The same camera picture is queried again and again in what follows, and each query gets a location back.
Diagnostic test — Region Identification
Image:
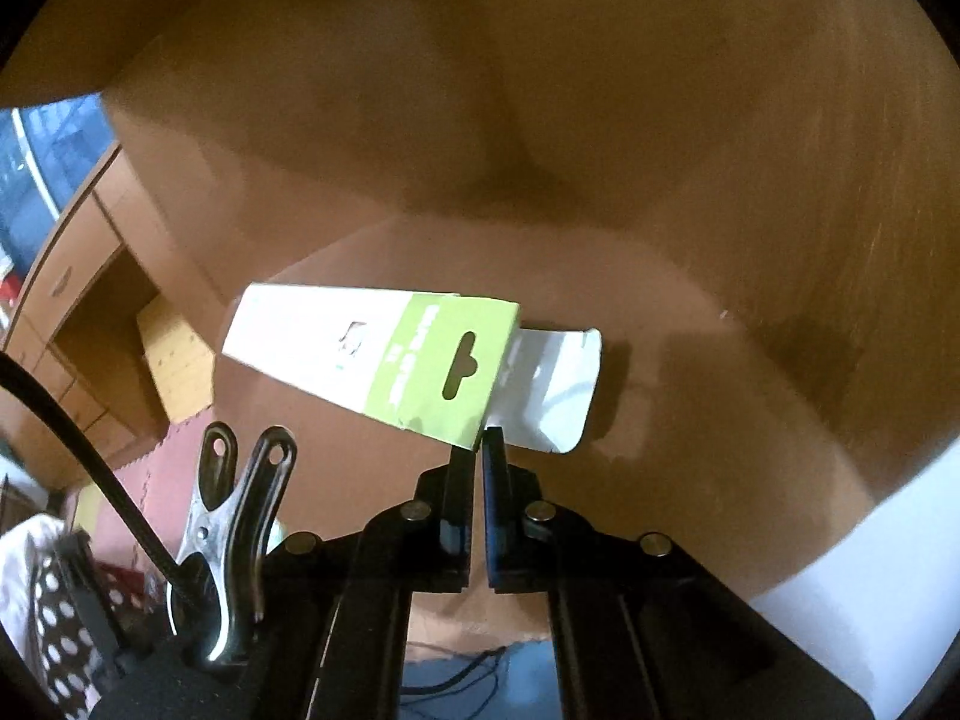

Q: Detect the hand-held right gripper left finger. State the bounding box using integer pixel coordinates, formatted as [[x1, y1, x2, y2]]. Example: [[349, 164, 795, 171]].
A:
[[255, 447, 476, 720]]

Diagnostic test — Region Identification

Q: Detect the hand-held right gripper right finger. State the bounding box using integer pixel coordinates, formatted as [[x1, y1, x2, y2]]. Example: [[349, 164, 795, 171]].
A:
[[482, 426, 877, 720]]

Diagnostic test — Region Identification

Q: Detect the green and white cardboard box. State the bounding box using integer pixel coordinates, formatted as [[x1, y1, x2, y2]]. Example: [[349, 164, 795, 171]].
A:
[[221, 283, 603, 456]]

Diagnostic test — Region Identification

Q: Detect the wooden corner shelf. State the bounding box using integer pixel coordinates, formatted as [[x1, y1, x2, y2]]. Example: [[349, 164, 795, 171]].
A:
[[0, 0, 960, 642]]

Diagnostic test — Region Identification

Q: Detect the brown polka dot cloth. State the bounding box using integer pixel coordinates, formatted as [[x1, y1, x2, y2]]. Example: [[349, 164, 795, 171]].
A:
[[15, 532, 173, 706]]

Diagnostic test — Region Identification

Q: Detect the metal spring clamp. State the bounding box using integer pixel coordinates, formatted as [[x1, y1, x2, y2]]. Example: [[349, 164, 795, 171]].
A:
[[166, 424, 299, 672]]

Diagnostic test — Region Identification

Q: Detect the pink foam mat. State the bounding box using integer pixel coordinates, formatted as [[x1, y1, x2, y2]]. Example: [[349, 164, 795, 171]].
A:
[[75, 416, 233, 541]]

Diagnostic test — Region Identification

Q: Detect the yellow checkered mat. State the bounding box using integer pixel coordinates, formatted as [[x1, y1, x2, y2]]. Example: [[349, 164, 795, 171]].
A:
[[135, 292, 218, 425]]

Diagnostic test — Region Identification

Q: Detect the wooden drawer cabinet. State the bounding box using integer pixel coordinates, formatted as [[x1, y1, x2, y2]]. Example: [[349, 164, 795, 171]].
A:
[[0, 142, 226, 481]]

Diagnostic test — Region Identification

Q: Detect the window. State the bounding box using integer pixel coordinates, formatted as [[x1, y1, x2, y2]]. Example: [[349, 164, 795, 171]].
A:
[[0, 94, 121, 293]]

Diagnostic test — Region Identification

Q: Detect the thick black cable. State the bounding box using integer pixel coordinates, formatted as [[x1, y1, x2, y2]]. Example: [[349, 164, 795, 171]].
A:
[[0, 352, 196, 601]]

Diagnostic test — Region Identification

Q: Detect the thin black cable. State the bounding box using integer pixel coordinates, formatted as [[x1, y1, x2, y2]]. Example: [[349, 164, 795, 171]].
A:
[[405, 645, 511, 695]]

